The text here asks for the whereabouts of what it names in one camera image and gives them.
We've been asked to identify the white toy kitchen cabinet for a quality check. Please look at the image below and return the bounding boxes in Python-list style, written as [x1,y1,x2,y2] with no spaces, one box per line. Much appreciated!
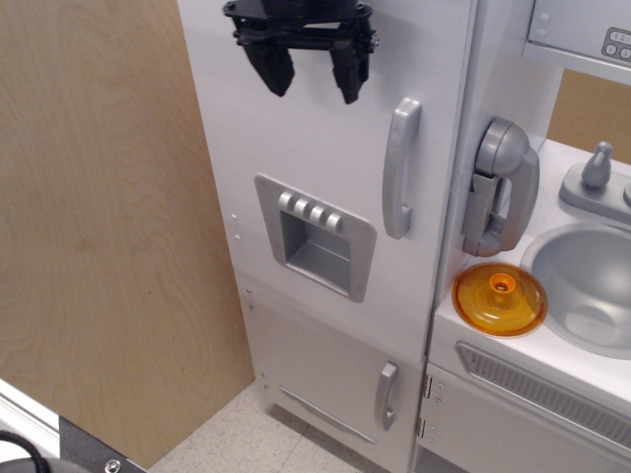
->
[180,1,630,472]

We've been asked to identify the grey fridge door handle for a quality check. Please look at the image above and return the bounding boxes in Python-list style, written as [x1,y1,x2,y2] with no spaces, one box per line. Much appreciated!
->
[382,98,421,239]

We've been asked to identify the grey ice dispenser panel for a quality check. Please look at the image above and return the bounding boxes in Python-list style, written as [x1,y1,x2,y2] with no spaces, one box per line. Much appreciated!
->
[254,174,377,303]

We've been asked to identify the grey oven vent grille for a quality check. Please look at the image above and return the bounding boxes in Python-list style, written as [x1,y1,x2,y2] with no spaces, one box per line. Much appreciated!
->
[455,341,630,450]

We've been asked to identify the grey toy telephone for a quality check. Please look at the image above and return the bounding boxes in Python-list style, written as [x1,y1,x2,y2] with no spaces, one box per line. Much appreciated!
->
[462,117,540,257]

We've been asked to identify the orange transparent pot lid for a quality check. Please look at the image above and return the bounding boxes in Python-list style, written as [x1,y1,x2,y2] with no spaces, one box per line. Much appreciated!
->
[452,262,548,337]

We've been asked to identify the grey freezer door handle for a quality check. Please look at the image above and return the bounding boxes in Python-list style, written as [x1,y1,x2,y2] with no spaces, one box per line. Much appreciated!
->
[374,362,398,432]

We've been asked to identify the grey toy faucet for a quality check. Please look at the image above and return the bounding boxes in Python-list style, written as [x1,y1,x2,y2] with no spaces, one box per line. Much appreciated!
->
[559,141,630,225]

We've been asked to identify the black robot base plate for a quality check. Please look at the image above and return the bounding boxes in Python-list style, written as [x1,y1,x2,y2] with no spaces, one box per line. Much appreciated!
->
[58,416,146,473]

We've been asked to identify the white freezer door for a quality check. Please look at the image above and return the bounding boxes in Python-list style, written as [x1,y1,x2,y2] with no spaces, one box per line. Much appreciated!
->
[236,271,422,472]

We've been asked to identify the white toy fridge door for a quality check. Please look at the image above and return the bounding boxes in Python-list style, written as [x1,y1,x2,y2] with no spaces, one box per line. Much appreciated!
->
[178,1,476,364]

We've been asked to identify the grey toy sink basin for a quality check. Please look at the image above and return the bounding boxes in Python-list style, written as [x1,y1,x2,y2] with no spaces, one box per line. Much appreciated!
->
[521,223,630,360]

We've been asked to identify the black cable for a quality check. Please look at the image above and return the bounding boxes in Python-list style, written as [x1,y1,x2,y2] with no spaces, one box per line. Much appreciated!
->
[0,430,50,473]

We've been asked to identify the white toy microwave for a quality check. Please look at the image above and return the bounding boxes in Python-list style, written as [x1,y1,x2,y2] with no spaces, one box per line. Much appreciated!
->
[524,0,630,85]

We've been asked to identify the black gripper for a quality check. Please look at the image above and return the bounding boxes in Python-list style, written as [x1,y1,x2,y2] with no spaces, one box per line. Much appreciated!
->
[223,1,379,104]

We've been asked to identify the white oven door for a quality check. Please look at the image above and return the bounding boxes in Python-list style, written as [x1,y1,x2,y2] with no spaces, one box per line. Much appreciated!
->
[419,364,630,472]

